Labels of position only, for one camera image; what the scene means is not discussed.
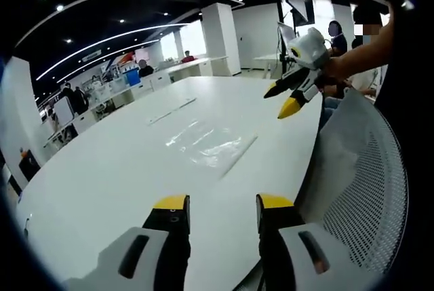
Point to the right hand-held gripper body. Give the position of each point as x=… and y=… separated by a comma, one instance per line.
x=312, y=52

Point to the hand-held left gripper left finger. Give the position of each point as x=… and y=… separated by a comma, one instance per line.
x=169, y=236

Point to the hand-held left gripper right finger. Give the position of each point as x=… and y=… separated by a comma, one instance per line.
x=274, y=236

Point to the thin white strip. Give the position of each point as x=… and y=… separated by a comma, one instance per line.
x=239, y=155

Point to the clear food packaging bag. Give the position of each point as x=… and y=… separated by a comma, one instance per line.
x=200, y=145

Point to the desk monitor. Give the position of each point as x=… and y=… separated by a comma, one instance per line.
x=285, y=36

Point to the black monitor stand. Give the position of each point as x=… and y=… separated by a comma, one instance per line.
x=280, y=33

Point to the narrow white pillar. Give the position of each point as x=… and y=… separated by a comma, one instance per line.
x=220, y=40

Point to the white mesh chair back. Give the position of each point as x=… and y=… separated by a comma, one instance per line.
x=366, y=175

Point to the row of white office desks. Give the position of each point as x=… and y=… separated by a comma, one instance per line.
x=159, y=80

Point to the blue storage box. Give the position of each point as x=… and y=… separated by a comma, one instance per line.
x=133, y=76

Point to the black bin with orange top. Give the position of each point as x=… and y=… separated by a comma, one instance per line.
x=30, y=165

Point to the curved ceiling light strip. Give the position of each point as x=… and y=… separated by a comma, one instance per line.
x=112, y=41

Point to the wide white pillar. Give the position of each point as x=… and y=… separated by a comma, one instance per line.
x=17, y=118

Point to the ceiling air vent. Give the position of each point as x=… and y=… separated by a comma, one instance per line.
x=92, y=56

